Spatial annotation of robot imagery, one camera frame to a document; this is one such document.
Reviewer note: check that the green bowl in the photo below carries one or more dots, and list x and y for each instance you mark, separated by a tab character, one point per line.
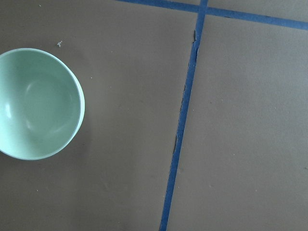
42	104

